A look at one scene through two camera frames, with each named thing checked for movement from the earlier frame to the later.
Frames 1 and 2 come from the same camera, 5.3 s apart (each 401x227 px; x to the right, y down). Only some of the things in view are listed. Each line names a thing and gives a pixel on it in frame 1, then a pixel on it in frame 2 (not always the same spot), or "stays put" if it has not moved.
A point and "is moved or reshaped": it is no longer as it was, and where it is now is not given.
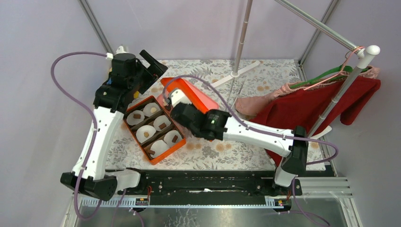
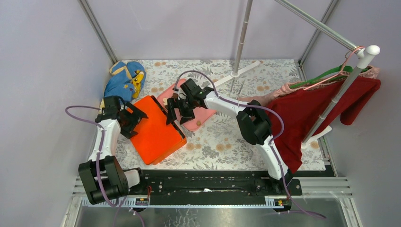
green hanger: (337, 72) stays put
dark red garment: (310, 110) stays put
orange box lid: (196, 97) is moved or reshaped
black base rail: (208, 182) stays put
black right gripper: (193, 106) → (171, 116)
